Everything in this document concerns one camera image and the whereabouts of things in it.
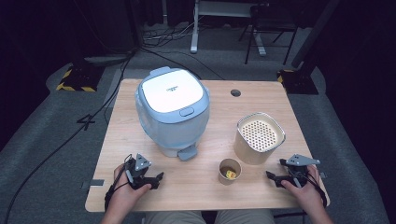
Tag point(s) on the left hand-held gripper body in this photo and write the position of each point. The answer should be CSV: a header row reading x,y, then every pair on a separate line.
x,y
137,169

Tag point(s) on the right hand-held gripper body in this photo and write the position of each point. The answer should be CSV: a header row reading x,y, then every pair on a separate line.
x,y
300,160

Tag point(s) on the beige container with perforated strainer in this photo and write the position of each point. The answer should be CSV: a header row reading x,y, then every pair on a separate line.
x,y
249,149

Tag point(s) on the dark and yellow food scraps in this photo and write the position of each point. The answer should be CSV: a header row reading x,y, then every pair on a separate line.
x,y
231,174

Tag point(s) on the brown paper cup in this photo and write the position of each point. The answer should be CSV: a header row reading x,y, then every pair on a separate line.
x,y
224,180

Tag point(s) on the light blue rice cooker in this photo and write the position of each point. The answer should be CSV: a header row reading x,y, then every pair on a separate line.
x,y
171,124

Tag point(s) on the person's left hand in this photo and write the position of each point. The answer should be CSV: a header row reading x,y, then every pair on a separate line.
x,y
123,196

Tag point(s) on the person's right hand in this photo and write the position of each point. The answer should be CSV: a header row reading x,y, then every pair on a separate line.
x,y
308,196

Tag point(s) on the grey tape piece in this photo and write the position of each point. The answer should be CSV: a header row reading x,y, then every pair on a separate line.
x,y
323,175

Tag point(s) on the person's left leg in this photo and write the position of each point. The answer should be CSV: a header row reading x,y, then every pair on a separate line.
x,y
174,217

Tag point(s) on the person's leg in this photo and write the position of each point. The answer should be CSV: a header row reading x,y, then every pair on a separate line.
x,y
174,217
246,217

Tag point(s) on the person's right leg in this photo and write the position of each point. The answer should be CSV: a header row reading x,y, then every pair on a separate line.
x,y
246,217

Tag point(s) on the black tape floor mark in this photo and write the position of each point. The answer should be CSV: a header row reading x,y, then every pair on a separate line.
x,y
86,119

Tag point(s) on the yellow black striped stand base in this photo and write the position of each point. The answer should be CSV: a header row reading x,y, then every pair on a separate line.
x,y
77,84
299,82

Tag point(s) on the black chair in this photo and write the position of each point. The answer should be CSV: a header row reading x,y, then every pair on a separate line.
x,y
271,23

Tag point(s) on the white desk frame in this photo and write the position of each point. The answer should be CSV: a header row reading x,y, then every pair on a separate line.
x,y
195,37

